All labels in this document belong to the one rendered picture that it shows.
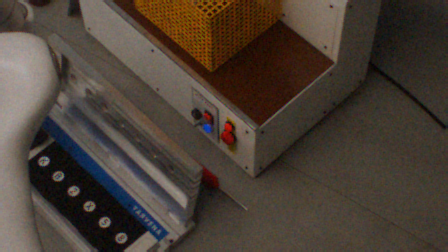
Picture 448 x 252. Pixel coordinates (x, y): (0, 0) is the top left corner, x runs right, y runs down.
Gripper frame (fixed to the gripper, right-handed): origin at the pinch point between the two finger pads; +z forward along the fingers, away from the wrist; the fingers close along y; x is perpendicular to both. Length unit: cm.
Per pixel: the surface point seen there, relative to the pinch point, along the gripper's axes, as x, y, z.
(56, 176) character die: 1.0, 11.8, 5.8
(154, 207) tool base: 11.0, 30.6, 5.0
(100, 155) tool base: 11.0, 13.6, 5.0
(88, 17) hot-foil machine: 28.9, -12.9, -4.5
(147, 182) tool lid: 11.4, 27.5, 0.0
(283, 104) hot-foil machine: 34, 39, -18
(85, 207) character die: 0.7, 21.5, 5.8
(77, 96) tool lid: 12.6, 3.7, -3.8
